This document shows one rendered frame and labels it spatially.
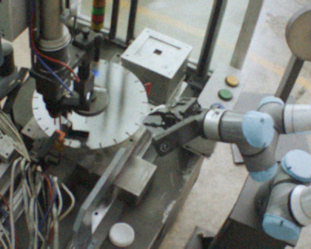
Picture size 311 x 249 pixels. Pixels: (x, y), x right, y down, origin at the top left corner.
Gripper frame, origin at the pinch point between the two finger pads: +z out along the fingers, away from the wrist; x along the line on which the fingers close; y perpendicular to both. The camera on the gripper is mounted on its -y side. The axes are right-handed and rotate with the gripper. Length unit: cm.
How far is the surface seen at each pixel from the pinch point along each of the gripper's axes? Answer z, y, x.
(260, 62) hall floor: 66, 163, -74
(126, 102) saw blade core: 10.9, 6.6, 1.1
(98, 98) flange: 15.5, 1.8, 5.5
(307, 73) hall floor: 39, 182, -92
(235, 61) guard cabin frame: 2, 49, -10
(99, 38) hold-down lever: -7.1, -7.3, 27.9
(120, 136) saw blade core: 6.1, -3.7, -2.4
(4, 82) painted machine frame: 27.5, -17.0, 22.9
